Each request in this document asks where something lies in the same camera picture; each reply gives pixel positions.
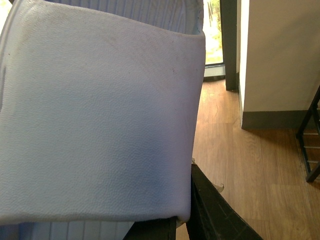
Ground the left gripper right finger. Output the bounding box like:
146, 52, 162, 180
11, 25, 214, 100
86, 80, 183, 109
186, 162, 262, 240

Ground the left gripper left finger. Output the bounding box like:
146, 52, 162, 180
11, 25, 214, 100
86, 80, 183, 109
123, 217, 177, 240

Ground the light blue slide slipper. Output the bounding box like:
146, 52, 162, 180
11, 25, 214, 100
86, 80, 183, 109
0, 0, 206, 240

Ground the black metal shoe rack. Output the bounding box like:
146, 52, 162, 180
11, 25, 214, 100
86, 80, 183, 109
296, 87, 320, 183

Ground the black window frame left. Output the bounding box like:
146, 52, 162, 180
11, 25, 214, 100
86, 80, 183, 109
203, 0, 239, 91

